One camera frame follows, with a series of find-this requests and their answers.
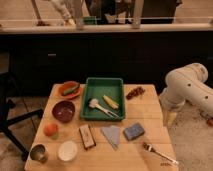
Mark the green cucumber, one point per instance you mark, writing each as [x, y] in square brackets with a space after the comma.
[70, 90]

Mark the brown rectangular box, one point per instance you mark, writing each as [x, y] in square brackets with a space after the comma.
[87, 137]

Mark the purple bowl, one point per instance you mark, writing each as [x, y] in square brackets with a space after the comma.
[64, 111]

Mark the metal cup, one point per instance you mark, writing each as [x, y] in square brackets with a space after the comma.
[39, 153]

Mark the grey folded cloth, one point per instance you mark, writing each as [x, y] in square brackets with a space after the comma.
[112, 134]

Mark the blue sponge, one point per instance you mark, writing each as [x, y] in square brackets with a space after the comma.
[133, 131]

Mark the yellow corn cob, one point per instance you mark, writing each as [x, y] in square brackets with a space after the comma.
[110, 102]

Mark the orange fruit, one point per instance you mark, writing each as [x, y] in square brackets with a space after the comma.
[50, 129]

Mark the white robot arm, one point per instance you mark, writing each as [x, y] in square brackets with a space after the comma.
[187, 83]

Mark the orange plate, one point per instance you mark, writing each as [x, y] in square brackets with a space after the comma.
[67, 85]

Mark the green plastic tray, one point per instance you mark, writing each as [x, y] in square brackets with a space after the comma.
[103, 100]

